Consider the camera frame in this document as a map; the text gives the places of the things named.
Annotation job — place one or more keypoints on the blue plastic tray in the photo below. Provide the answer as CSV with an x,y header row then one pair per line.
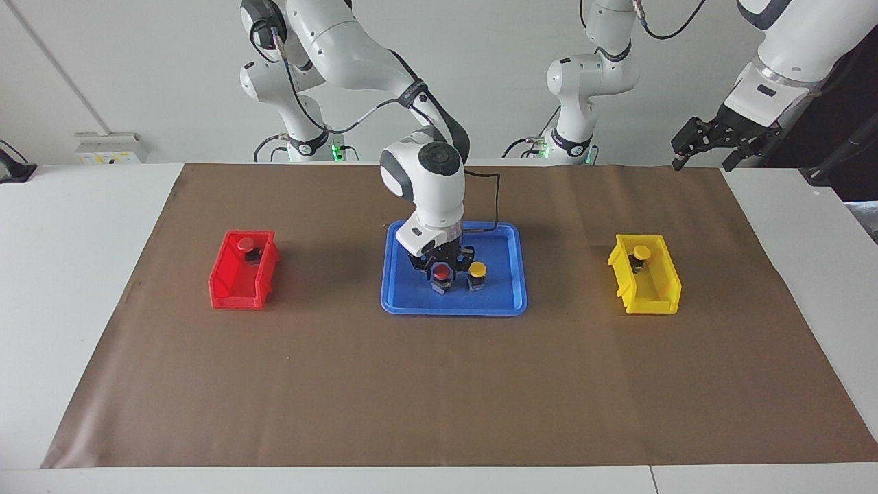
x,y
418,302

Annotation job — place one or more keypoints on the red plastic bin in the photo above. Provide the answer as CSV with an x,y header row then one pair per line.
x,y
233,281

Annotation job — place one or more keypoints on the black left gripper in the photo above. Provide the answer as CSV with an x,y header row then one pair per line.
x,y
730,134

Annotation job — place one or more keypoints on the red push button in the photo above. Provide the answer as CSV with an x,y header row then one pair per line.
x,y
245,243
441,274

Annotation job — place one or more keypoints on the black clamp mount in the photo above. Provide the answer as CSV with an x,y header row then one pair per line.
x,y
14,170

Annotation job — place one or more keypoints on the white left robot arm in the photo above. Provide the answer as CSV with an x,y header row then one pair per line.
x,y
796,41

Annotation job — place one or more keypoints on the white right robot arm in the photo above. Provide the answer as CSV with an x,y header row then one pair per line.
x,y
432,185

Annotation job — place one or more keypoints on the yellow plastic bin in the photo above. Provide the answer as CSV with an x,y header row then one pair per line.
x,y
655,285

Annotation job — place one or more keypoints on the brown paper table mat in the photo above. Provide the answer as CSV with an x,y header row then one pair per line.
x,y
439,398

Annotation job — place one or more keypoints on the yellow push button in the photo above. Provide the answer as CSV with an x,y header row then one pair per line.
x,y
641,252
477,269

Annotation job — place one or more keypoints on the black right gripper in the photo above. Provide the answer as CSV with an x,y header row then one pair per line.
x,y
442,255

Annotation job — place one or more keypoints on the white wall socket box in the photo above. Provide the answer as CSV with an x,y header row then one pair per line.
x,y
103,147

